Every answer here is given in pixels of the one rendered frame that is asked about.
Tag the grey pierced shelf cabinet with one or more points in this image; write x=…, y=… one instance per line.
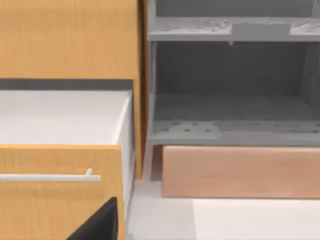
x=230, y=75

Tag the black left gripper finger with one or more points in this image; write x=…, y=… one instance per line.
x=103, y=222

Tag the white open drawer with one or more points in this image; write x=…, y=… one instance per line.
x=65, y=117

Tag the wooden cupboard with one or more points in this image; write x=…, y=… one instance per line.
x=67, y=40

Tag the pale wooden drawer front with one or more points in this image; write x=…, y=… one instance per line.
x=240, y=172

